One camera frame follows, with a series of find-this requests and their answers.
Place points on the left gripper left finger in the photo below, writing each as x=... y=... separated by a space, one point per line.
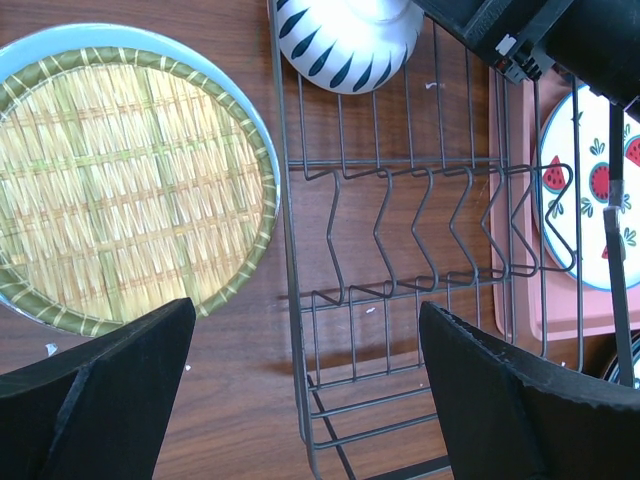
x=99 y=410

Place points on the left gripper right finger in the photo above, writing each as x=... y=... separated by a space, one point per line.
x=506 y=413

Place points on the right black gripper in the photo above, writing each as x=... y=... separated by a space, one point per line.
x=597 y=41

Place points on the white bowl orange rim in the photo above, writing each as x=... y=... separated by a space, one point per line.
x=348 y=47

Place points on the woven bamboo tray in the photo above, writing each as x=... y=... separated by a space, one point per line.
x=125 y=190

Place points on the pink plastic tray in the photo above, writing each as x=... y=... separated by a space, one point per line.
x=542 y=302

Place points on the watermelon pattern plate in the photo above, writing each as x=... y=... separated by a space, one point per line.
x=574 y=188

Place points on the light blue plate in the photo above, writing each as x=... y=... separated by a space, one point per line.
x=235 y=90

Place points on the black wire dish rack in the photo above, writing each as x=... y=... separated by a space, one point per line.
x=386 y=205

